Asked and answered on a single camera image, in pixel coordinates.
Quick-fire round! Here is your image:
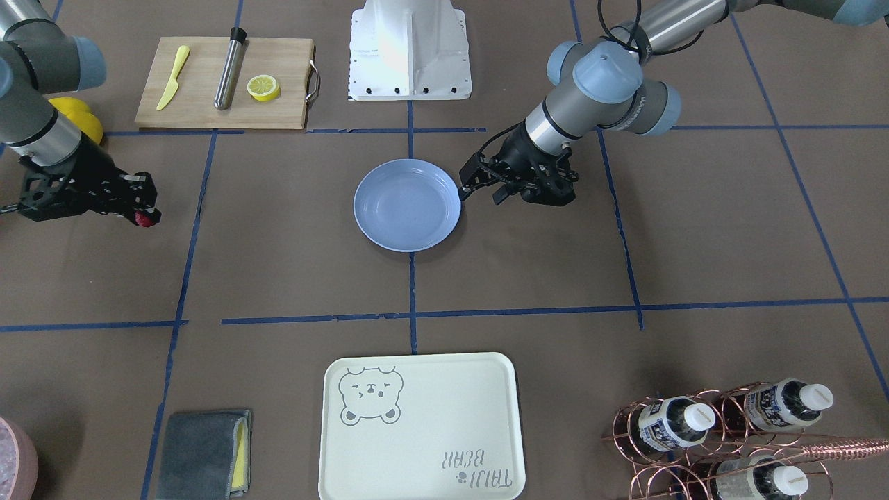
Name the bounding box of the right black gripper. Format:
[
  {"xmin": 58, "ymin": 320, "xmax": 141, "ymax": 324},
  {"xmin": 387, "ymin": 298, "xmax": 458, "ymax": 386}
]
[{"xmin": 18, "ymin": 134, "xmax": 162, "ymax": 227}]

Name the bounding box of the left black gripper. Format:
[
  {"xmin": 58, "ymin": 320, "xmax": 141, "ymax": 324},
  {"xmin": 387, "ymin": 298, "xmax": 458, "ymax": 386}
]
[{"xmin": 458, "ymin": 122, "xmax": 579, "ymax": 208}]

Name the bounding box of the red strawberry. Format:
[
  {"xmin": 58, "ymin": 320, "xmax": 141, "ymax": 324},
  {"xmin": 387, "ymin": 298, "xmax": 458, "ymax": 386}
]
[{"xmin": 134, "ymin": 211, "xmax": 158, "ymax": 228}]

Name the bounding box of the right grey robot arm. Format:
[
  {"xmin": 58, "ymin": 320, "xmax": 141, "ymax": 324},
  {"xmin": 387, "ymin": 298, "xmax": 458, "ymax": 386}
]
[{"xmin": 2, "ymin": 1, "xmax": 162, "ymax": 227}]

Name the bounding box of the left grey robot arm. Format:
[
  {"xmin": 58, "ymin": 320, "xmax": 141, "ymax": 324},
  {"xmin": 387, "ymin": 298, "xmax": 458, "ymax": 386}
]
[{"xmin": 457, "ymin": 1, "xmax": 758, "ymax": 206}]

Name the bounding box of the blue round plate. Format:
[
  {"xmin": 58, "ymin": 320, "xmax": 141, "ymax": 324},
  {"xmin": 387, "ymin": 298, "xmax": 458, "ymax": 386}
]
[{"xmin": 353, "ymin": 158, "xmax": 463, "ymax": 253}]

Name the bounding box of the yellow lemon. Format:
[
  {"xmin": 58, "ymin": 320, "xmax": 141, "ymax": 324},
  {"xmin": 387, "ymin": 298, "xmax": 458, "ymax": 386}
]
[
  {"xmin": 69, "ymin": 110, "xmax": 104, "ymax": 144},
  {"xmin": 49, "ymin": 96, "xmax": 92, "ymax": 117}
]

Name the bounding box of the wooden cutting board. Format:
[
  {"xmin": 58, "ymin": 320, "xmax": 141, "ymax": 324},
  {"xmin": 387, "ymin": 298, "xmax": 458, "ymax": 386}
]
[{"xmin": 134, "ymin": 37, "xmax": 322, "ymax": 131}]

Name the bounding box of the steel cylinder black cap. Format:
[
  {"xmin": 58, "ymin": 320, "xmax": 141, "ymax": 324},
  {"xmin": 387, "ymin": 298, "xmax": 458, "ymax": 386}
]
[{"xmin": 213, "ymin": 26, "xmax": 247, "ymax": 111}]

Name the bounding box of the yellow plastic knife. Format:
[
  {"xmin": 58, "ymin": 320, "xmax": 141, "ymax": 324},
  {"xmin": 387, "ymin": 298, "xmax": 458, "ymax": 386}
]
[{"xmin": 156, "ymin": 45, "xmax": 190, "ymax": 111}]

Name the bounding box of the lemon half slice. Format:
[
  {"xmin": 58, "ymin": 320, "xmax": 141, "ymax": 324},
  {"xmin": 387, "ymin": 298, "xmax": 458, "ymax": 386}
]
[{"xmin": 247, "ymin": 75, "xmax": 281, "ymax": 102}]

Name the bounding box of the grey yellow folded cloth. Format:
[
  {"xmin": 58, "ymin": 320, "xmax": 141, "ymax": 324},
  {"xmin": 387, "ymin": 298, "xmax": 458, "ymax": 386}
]
[{"xmin": 155, "ymin": 408, "xmax": 253, "ymax": 499}]

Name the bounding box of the cream bear tray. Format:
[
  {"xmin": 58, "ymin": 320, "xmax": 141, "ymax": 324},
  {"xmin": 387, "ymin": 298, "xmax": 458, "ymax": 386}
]
[{"xmin": 318, "ymin": 352, "xmax": 526, "ymax": 499}]

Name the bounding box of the pink bowl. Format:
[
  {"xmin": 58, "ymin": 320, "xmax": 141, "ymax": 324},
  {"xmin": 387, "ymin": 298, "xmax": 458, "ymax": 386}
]
[{"xmin": 1, "ymin": 417, "xmax": 39, "ymax": 499}]

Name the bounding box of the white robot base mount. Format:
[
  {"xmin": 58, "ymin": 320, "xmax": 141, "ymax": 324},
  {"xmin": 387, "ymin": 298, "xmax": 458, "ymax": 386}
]
[{"xmin": 347, "ymin": 1, "xmax": 473, "ymax": 101}]

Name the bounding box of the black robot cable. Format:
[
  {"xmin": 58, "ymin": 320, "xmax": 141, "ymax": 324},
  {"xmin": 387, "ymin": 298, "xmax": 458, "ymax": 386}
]
[{"xmin": 597, "ymin": 0, "xmax": 702, "ymax": 65}]

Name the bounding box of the copper wire bottle rack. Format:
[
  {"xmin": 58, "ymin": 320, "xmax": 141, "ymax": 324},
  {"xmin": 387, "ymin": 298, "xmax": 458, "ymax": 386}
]
[{"xmin": 602, "ymin": 381, "xmax": 887, "ymax": 499}]

